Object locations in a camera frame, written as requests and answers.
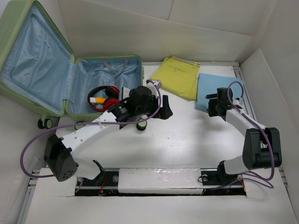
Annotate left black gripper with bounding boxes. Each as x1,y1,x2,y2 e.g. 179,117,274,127
136,94,172,120

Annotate light blue cloth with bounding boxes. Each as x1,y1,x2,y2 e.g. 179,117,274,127
195,73,243,112

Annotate yellow shorts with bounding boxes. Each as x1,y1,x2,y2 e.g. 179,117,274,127
150,56,200,100

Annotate orange white tube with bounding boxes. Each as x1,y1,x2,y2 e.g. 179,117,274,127
89,97,107,105

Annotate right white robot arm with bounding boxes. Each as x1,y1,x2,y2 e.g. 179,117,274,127
206,88,282,184

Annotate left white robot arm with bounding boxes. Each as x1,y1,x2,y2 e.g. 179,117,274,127
44,80,173,185

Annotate white black rectangular box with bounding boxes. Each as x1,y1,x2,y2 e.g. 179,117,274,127
121,86,130,100

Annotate red black headphones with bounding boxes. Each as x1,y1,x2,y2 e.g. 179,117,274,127
87,86,120,112

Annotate white foam base cover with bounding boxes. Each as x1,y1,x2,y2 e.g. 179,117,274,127
118,168,203,195

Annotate green suitcase blue lining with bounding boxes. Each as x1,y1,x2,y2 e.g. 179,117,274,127
0,0,144,129

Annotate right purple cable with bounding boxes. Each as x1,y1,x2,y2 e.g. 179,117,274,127
210,81,275,190

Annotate purple cable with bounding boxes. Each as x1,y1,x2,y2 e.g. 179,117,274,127
210,81,275,190
20,80,163,193

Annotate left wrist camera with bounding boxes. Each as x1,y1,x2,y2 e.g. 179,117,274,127
145,79,162,90

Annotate black metal base rail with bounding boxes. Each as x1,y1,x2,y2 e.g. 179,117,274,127
75,168,246,196

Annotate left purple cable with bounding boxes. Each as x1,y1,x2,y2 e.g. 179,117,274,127
20,80,163,193

